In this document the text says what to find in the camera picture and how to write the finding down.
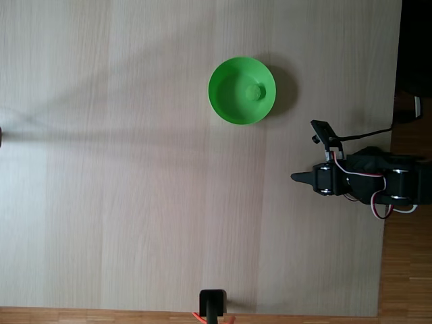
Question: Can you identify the green plastic bowl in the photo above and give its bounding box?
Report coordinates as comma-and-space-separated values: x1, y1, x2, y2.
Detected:
207, 56, 277, 126

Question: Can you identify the black camera box on bracket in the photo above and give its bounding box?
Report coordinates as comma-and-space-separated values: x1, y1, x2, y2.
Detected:
310, 119, 345, 163

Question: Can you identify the orange clamp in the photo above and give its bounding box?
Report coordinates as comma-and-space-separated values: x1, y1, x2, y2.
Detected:
192, 311, 237, 324

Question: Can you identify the black table clamp post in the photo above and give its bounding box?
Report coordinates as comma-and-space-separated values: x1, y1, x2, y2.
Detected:
198, 288, 227, 324

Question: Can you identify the green pompom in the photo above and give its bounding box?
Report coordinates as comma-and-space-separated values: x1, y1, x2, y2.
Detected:
245, 84, 266, 101

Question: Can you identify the black camera cable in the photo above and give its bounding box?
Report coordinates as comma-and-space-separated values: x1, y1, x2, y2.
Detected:
332, 121, 396, 142

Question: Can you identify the black box with white edge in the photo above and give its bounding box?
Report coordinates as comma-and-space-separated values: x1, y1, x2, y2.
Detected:
393, 95, 425, 124

